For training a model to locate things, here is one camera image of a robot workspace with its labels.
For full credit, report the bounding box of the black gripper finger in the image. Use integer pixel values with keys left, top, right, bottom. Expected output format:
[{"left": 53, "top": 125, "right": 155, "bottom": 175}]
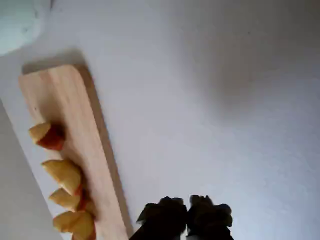
[
  {"left": 186, "top": 194, "right": 234, "bottom": 240},
  {"left": 129, "top": 196, "right": 188, "bottom": 240}
]

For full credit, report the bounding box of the apple slice with red skin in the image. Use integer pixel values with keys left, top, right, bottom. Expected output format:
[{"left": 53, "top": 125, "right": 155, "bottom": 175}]
[
  {"left": 28, "top": 121, "right": 66, "bottom": 151},
  {"left": 48, "top": 187, "right": 87, "bottom": 212},
  {"left": 52, "top": 210, "right": 97, "bottom": 240},
  {"left": 41, "top": 159, "right": 84, "bottom": 196}
]

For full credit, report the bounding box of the wooden cutting board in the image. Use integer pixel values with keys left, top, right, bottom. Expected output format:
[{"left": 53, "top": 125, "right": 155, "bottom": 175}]
[{"left": 17, "top": 64, "right": 135, "bottom": 240}]

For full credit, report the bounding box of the white bowl with butterfly print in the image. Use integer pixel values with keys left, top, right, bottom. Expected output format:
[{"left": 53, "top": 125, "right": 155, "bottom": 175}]
[{"left": 0, "top": 0, "right": 42, "bottom": 56}]

